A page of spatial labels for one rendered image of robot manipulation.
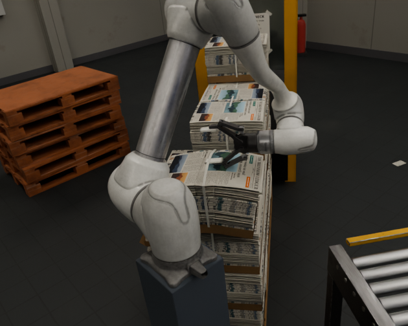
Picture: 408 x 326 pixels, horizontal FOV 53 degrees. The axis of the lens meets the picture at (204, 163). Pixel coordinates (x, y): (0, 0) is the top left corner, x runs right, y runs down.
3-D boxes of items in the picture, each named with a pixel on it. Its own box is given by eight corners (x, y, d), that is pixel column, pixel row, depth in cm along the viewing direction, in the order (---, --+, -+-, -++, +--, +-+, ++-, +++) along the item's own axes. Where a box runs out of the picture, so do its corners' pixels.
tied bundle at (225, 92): (202, 138, 242) (197, 101, 231) (210, 118, 267) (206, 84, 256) (267, 137, 235) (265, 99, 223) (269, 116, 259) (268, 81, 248)
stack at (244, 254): (189, 358, 209) (165, 229, 169) (220, 218, 308) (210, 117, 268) (265, 365, 201) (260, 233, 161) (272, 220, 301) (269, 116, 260)
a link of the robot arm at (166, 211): (169, 271, 116) (157, 208, 105) (136, 242, 129) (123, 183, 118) (213, 244, 124) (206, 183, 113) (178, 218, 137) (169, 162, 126)
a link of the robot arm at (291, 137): (274, 161, 153) (274, 136, 161) (318, 160, 149) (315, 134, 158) (272, 141, 145) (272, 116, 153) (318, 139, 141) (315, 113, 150)
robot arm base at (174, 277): (181, 297, 114) (178, 282, 112) (138, 259, 130) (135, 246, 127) (228, 264, 124) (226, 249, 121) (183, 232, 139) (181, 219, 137)
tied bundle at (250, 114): (193, 162, 217) (188, 122, 206) (202, 138, 242) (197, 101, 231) (264, 162, 210) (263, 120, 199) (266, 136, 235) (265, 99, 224)
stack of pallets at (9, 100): (98, 132, 476) (81, 64, 437) (135, 151, 423) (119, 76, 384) (1, 171, 415) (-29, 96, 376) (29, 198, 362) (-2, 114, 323)
